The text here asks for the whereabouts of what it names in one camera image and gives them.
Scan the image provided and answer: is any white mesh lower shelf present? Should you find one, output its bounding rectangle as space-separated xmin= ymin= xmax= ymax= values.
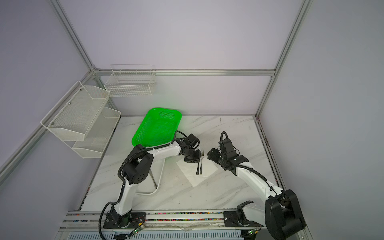
xmin=72 ymin=108 xmax=121 ymax=159

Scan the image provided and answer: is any black corrugated cable hose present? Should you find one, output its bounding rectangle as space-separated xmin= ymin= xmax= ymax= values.
xmin=98 ymin=130 xmax=188 ymax=240

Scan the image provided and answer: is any silver fork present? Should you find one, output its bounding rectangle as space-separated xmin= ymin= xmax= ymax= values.
xmin=200 ymin=153 xmax=204 ymax=175

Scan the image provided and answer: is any white rectangular tray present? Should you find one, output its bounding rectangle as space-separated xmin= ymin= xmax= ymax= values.
xmin=136 ymin=159 xmax=165 ymax=196

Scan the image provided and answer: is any white mesh upper shelf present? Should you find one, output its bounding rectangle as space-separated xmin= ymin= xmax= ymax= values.
xmin=41 ymin=81 xmax=110 ymax=142

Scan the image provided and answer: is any white wire basket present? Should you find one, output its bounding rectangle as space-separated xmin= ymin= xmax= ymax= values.
xmin=105 ymin=65 xmax=156 ymax=97

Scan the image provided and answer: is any green plastic basket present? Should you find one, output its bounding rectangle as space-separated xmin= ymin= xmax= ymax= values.
xmin=132 ymin=108 xmax=182 ymax=147

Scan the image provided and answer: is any white mesh shelf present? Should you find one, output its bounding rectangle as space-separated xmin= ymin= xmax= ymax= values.
xmin=72 ymin=108 xmax=121 ymax=159
xmin=41 ymin=81 xmax=110 ymax=142

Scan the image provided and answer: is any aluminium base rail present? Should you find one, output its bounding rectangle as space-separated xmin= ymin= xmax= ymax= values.
xmin=55 ymin=209 xmax=271 ymax=240

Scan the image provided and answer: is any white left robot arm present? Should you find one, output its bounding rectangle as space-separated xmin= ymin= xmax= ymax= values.
xmin=99 ymin=134 xmax=203 ymax=230

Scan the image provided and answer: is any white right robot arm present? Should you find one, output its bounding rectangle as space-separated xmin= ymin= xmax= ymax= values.
xmin=208 ymin=139 xmax=307 ymax=240

